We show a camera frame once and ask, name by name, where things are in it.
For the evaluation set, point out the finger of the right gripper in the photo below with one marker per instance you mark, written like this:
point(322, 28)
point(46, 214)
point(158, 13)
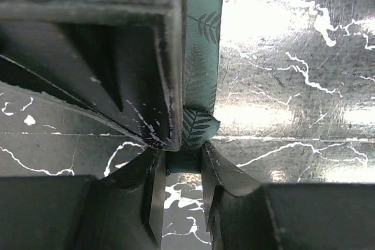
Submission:
point(151, 32)
point(108, 88)

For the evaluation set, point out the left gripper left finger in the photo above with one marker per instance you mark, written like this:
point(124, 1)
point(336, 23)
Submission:
point(125, 209)

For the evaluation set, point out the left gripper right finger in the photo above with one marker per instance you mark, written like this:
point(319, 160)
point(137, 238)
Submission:
point(235, 206)

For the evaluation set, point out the dark green fern tie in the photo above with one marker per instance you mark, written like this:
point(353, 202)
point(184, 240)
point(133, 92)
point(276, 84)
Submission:
point(203, 23)

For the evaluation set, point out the black marble pattern mat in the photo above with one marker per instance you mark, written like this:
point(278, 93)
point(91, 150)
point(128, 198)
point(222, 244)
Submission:
point(295, 100)

